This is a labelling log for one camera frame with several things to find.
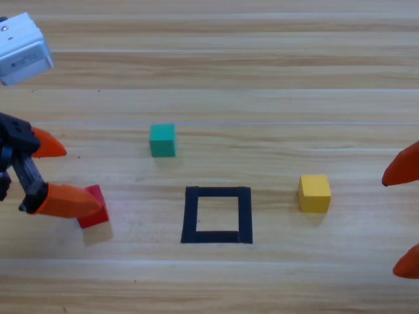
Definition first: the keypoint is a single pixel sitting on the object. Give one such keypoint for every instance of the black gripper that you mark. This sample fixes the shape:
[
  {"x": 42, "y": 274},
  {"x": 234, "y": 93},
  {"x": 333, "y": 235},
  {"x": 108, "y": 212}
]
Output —
[{"x": 16, "y": 134}]

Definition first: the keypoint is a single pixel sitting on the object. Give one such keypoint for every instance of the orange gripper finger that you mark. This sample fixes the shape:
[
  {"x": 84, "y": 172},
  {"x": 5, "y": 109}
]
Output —
[
  {"x": 409, "y": 266},
  {"x": 404, "y": 170}
]

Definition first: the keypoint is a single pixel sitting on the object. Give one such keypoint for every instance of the red wooden cube block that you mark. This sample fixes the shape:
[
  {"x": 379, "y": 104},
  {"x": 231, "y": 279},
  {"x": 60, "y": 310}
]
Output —
[{"x": 93, "y": 221}]

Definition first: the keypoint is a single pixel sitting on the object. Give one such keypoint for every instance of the yellow wooden cube block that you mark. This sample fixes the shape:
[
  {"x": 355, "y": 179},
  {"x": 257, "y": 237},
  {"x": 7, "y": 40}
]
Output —
[{"x": 314, "y": 196}]

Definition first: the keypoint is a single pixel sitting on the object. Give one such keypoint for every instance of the green wooden cube block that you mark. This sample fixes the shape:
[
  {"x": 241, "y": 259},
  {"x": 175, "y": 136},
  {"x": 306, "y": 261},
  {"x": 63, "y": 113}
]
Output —
[{"x": 162, "y": 144}]

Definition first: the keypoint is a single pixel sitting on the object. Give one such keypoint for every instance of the black tape square outline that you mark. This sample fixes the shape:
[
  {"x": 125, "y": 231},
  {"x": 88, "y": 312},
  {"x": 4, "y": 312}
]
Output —
[{"x": 190, "y": 216}]

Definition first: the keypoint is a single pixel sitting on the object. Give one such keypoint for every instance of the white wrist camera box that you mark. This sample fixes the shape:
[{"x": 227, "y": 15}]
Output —
[{"x": 23, "y": 49}]

